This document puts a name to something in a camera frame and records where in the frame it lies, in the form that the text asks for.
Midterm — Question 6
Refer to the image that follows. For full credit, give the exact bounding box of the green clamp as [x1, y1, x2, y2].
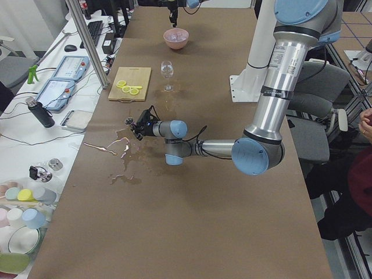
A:
[27, 64, 38, 84]

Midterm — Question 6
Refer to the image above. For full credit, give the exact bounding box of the black computer mouse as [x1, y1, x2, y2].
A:
[64, 44, 77, 52]

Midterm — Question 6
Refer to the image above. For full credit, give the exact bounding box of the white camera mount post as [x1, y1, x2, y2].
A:
[230, 0, 277, 102]

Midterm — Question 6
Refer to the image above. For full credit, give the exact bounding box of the lemon slice middle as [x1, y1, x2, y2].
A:
[121, 85, 131, 93]

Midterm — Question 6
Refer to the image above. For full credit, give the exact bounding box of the yellow plastic cup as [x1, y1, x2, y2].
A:
[17, 189, 37, 202]

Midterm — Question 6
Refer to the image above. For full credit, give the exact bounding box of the upper teach pendant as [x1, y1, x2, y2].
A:
[52, 55, 90, 81]

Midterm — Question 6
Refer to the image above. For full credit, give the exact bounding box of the small steel cup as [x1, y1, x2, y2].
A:
[48, 158, 63, 171]

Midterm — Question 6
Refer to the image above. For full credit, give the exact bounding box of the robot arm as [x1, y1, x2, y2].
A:
[166, 0, 203, 28]
[126, 1, 344, 176]

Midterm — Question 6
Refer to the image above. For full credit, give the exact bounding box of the light blue cup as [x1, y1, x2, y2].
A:
[22, 208, 47, 229]

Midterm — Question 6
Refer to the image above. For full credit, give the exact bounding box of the white plate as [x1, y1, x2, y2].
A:
[8, 226, 41, 254]

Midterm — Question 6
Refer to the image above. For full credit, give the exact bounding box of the grey plastic cup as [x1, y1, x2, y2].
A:
[33, 187, 57, 205]

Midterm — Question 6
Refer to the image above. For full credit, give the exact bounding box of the wine glass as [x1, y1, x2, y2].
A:
[160, 60, 174, 92]

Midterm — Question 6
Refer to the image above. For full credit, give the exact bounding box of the lemon slice near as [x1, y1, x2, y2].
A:
[129, 88, 139, 95]

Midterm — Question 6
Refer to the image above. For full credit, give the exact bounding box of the bamboo cutting board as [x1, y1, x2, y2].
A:
[108, 66, 152, 102]

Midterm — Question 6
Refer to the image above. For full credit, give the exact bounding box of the steel jigger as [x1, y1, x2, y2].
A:
[124, 117, 134, 126]

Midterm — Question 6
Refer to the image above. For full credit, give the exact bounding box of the pink bowl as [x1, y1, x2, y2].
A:
[163, 28, 189, 50]

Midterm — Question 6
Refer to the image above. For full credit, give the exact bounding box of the teach pendant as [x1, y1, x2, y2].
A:
[36, 78, 76, 112]
[52, 55, 90, 81]

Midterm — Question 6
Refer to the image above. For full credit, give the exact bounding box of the lower teach pendant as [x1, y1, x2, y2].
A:
[36, 78, 76, 112]

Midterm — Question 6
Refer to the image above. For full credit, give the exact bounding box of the white tray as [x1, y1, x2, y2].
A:
[60, 110, 93, 132]

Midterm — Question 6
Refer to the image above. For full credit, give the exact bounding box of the aluminium frame post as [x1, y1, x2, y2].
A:
[66, 0, 109, 89]

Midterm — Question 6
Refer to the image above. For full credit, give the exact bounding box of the black water bottle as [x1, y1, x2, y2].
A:
[26, 97, 55, 128]

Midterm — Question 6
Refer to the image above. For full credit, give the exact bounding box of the black keyboard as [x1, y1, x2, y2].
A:
[87, 20, 103, 47]

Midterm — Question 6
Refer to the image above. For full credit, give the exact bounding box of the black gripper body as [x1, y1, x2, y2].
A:
[132, 123, 145, 141]
[167, 0, 178, 20]

